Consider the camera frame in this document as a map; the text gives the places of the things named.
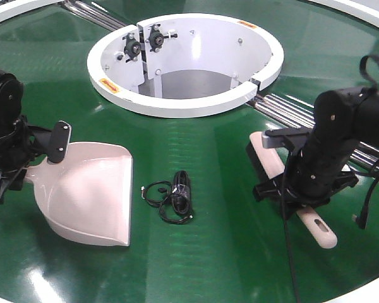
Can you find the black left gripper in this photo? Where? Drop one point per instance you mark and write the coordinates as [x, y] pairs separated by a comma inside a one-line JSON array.
[[20, 144]]

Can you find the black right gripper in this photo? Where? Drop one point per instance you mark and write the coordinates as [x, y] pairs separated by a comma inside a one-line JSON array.
[[296, 197]]

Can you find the pink plastic dustpan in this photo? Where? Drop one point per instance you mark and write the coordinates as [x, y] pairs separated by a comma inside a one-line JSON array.
[[86, 198]]

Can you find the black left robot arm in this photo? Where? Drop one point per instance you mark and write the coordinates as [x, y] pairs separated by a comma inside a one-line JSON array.
[[11, 92]]

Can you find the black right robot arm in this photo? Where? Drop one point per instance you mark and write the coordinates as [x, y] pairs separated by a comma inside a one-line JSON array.
[[313, 173]]

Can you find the steel conveyor joint rollers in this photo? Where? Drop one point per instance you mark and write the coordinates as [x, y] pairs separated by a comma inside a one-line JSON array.
[[93, 14]]

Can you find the left black bearing block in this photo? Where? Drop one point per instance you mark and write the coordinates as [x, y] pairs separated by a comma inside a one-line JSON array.
[[132, 48]]

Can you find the black bearing block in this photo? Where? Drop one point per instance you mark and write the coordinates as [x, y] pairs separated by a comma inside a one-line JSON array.
[[132, 48], [156, 38]]

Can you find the right black bearing block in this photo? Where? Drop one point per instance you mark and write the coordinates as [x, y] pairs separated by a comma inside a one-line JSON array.
[[156, 38]]

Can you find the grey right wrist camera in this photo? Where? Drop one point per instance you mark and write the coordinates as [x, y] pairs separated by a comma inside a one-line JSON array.
[[286, 137]]

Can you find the steel rollers near ring right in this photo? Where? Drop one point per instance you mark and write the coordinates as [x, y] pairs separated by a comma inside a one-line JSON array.
[[293, 112]]

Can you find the white outer guard rail left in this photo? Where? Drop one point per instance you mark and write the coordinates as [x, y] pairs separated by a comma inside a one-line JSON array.
[[9, 9]]

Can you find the white guard rail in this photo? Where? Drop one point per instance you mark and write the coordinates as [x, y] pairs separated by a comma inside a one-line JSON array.
[[364, 10], [9, 9]]

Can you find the white outer guard rail right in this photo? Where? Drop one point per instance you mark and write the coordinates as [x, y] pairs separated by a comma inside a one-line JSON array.
[[364, 10]]

